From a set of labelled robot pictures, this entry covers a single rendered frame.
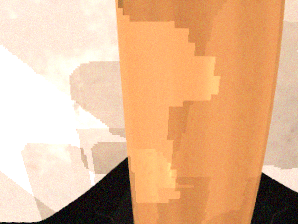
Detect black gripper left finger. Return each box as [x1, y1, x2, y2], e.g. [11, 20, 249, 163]
[0, 157, 134, 224]

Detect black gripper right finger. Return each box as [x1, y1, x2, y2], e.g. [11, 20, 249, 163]
[250, 172, 298, 224]

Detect light wooden board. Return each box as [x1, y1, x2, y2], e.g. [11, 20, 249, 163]
[114, 0, 285, 224]

